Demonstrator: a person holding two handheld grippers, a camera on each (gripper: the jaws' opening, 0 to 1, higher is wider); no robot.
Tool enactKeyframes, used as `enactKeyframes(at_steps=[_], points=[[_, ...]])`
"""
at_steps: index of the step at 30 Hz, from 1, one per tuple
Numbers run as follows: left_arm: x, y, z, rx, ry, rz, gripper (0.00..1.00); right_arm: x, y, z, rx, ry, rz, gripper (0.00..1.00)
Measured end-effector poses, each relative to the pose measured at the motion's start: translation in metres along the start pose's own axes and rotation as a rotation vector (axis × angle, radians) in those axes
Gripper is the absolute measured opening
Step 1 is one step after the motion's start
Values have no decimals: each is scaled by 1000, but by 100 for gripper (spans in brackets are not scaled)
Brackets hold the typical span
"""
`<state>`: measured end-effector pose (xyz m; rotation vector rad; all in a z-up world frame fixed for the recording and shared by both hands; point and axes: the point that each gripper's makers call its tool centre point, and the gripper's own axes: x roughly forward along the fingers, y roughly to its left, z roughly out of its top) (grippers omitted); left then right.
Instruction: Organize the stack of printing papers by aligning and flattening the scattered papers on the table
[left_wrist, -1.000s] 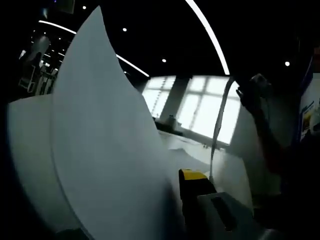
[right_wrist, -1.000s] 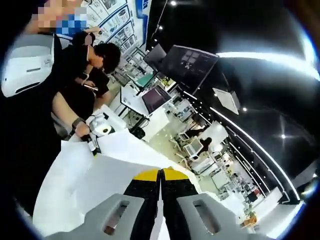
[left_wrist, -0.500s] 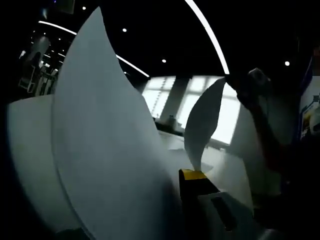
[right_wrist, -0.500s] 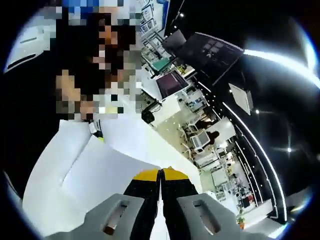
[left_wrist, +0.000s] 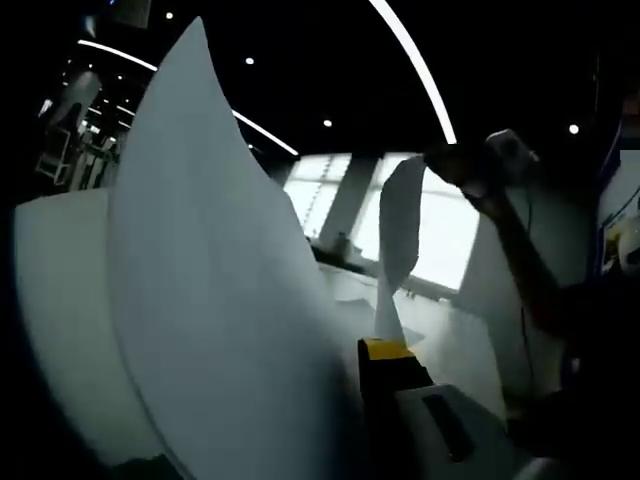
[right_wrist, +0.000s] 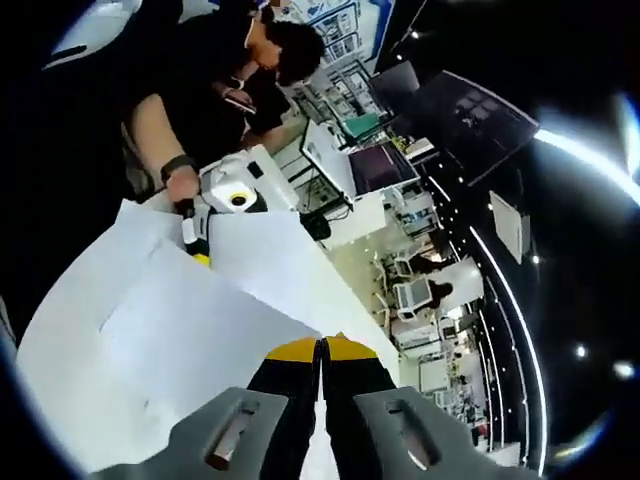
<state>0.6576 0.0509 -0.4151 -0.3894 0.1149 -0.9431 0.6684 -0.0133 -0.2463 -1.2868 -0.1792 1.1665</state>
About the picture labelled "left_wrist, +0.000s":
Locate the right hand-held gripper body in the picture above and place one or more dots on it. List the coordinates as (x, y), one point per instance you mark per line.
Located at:
(510, 152)

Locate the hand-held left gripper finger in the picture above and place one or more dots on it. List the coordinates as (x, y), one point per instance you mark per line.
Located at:
(400, 400)

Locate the person's right hand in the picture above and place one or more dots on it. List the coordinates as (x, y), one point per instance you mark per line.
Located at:
(485, 192)

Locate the large bright window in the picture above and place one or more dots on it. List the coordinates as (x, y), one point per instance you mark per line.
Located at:
(310, 195)
(445, 235)

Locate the long ceiling light strip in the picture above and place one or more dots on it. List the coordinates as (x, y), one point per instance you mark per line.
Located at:
(115, 51)
(420, 60)

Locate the person's dark clothed torso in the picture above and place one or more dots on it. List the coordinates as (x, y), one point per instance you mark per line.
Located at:
(590, 400)

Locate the round ceiling downlights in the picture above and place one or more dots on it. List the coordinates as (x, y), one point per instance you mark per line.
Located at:
(249, 61)

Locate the ceiling air conditioner unit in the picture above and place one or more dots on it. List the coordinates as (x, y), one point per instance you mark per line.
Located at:
(131, 12)

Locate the white office chair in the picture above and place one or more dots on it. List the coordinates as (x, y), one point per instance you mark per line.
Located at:
(52, 155)

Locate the blue framed wall poster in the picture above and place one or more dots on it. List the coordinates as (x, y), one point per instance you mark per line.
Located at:
(627, 200)

